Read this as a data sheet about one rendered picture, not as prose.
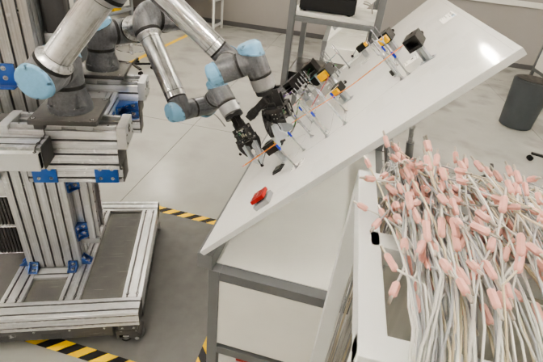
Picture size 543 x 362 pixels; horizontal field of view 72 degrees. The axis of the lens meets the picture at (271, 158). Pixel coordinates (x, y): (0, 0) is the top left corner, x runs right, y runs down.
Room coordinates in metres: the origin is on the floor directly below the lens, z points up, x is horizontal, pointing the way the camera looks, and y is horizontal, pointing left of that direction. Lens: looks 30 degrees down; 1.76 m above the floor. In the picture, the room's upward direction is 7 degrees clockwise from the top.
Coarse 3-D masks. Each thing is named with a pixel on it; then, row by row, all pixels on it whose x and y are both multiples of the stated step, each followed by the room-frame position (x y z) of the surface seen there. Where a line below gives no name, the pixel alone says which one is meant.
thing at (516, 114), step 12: (516, 84) 4.68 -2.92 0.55; (528, 84) 4.55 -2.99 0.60; (540, 84) 4.52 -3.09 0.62; (516, 96) 4.62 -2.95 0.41; (528, 96) 4.53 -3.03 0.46; (540, 96) 4.50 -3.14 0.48; (504, 108) 4.73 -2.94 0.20; (516, 108) 4.58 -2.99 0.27; (528, 108) 4.52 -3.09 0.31; (540, 108) 4.53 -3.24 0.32; (504, 120) 4.66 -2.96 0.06; (516, 120) 4.55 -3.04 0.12; (528, 120) 4.52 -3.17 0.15
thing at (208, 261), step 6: (264, 138) 1.77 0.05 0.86; (246, 168) 1.45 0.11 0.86; (240, 180) 1.35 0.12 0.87; (222, 210) 1.13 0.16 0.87; (216, 222) 1.06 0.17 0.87; (204, 240) 0.96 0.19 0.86; (222, 246) 0.98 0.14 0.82; (198, 252) 0.90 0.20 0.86; (210, 252) 0.90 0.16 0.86; (216, 252) 0.92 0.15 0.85; (198, 258) 0.90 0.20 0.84; (204, 258) 0.89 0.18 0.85; (210, 258) 0.89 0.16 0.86; (216, 258) 0.92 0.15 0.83; (198, 264) 0.90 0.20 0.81; (204, 264) 0.89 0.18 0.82; (210, 264) 0.89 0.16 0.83
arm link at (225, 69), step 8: (224, 56) 1.18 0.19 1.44; (232, 56) 1.14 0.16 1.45; (208, 64) 1.14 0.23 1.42; (216, 64) 1.13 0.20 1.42; (224, 64) 1.12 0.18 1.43; (232, 64) 1.12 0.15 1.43; (208, 72) 1.12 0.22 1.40; (216, 72) 1.11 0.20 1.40; (224, 72) 1.11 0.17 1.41; (232, 72) 1.11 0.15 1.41; (240, 72) 1.12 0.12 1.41; (208, 80) 1.12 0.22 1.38; (216, 80) 1.11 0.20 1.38; (224, 80) 1.12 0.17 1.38; (232, 80) 1.13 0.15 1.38
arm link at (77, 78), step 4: (44, 44) 1.23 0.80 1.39; (80, 56) 1.26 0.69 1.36; (76, 60) 1.23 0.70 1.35; (80, 60) 1.26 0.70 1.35; (76, 64) 1.23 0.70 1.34; (80, 64) 1.25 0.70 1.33; (76, 68) 1.22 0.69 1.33; (80, 68) 1.25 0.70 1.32; (76, 72) 1.22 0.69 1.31; (80, 72) 1.24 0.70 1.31; (72, 76) 1.19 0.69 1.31; (76, 76) 1.22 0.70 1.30; (80, 76) 1.24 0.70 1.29; (72, 80) 1.20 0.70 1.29; (76, 80) 1.22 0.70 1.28; (80, 80) 1.24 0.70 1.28; (84, 80) 1.27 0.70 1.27; (68, 84) 1.20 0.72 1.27; (72, 84) 1.21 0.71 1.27; (76, 84) 1.22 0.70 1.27; (80, 84) 1.23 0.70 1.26
